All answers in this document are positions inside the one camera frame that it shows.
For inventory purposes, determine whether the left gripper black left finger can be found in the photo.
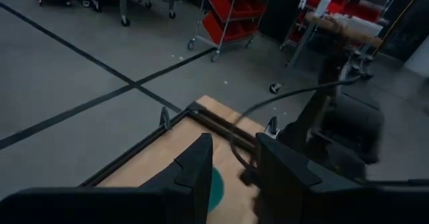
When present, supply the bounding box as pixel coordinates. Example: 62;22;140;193
139;132;215;224

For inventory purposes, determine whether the grey metal wheeled cart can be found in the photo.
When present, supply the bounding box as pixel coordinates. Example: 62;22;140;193
89;0;178;27

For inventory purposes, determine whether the white metal stand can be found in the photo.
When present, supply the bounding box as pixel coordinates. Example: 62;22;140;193
287;0;342;68

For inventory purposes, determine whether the black table frame rail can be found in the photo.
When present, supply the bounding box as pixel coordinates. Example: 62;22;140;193
78;101;269;188

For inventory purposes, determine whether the black frame clamp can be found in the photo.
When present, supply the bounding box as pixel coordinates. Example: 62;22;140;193
265;115;280;139
159;105;172;131

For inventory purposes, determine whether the wire cart with red bins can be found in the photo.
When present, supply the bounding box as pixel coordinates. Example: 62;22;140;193
186;0;276;63

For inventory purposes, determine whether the green round plate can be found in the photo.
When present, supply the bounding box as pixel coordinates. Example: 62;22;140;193
207;166;225;215

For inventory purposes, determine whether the white panel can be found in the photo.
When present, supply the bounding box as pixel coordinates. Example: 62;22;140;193
404;36;429;79

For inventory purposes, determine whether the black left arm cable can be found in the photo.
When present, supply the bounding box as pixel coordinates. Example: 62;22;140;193
229;75;361;186

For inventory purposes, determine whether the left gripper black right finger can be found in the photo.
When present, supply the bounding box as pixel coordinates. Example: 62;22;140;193
255;132;365;224

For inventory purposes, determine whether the brown wooden beam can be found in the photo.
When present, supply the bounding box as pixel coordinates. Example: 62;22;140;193
304;11;383;48

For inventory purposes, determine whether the wire rack with red bins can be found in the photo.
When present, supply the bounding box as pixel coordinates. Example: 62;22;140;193
280;0;389;50

